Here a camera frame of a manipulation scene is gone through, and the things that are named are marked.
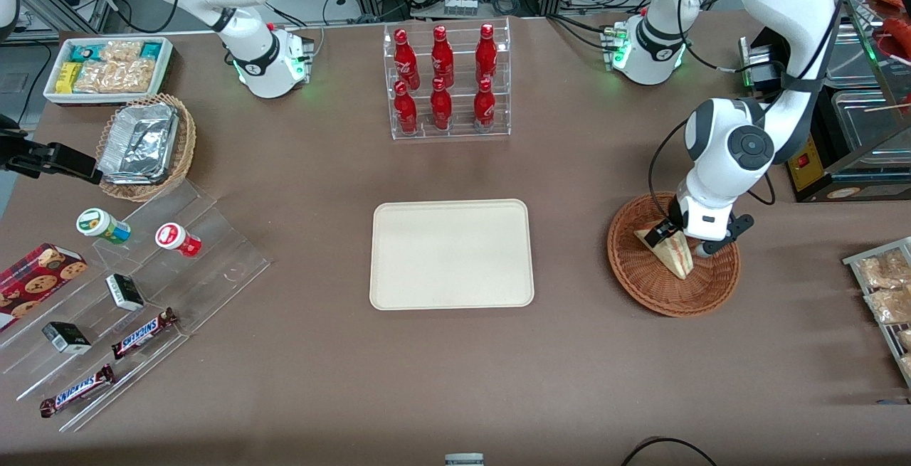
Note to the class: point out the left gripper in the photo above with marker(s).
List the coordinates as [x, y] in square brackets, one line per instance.
[670, 226]

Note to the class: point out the triangular sandwich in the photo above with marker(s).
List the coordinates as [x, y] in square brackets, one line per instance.
[676, 256]

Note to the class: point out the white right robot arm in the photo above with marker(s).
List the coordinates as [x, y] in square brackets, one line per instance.
[263, 60]

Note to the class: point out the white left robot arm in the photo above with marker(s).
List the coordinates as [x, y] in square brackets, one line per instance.
[719, 139]

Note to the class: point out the brown wicker basket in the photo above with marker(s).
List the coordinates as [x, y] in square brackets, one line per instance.
[640, 281]

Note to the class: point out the tray of packaged snacks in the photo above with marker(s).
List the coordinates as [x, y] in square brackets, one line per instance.
[854, 260]

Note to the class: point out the beige plastic tray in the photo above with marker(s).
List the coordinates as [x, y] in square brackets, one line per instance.
[448, 260]

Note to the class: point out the light wicker basket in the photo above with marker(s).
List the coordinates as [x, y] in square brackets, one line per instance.
[186, 146]

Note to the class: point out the black food warmer display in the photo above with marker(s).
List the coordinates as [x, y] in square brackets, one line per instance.
[808, 167]

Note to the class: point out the clear bag of crackers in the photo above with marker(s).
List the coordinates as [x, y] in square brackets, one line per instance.
[890, 306]
[882, 270]

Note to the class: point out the red cola bottle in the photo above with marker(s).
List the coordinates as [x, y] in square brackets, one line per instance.
[441, 109]
[405, 60]
[406, 112]
[484, 107]
[442, 59]
[486, 53]

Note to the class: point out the steel warmer pan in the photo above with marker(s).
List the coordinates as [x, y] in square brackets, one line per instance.
[868, 124]
[854, 60]

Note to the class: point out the clear acrylic bottle rack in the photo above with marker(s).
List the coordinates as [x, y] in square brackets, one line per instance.
[459, 131]

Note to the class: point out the small grey device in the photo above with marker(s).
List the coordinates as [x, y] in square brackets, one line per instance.
[464, 460]

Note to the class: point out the white power strip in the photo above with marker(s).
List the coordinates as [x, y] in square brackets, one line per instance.
[460, 6]

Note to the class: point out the red sausage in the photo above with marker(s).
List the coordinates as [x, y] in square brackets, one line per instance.
[900, 28]

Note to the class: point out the clear acrylic stepped shelf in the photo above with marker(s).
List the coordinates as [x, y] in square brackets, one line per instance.
[213, 267]

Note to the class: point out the red lid snack cup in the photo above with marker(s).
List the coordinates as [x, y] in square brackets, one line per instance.
[174, 238]

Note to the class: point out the Snickers chocolate bar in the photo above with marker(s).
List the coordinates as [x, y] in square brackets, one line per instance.
[77, 390]
[142, 334]

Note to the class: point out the stack of foil trays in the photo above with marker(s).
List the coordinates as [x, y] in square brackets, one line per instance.
[139, 142]

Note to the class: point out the small black carton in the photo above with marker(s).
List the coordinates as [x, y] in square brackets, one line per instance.
[66, 338]
[125, 292]

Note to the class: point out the teal snack packet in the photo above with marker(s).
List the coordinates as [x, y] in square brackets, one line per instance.
[85, 53]
[151, 50]

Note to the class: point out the clear bag of nuts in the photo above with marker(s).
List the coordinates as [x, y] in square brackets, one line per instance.
[134, 76]
[121, 50]
[94, 78]

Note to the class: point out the green lid snack cup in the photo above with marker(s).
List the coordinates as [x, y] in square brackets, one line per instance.
[99, 224]

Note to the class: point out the yellow snack packet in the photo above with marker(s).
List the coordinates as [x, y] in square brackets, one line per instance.
[66, 77]

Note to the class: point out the white plastic snack bin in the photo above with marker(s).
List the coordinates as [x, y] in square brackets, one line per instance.
[53, 96]

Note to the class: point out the red cookie box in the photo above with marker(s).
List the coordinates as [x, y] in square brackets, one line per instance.
[35, 284]

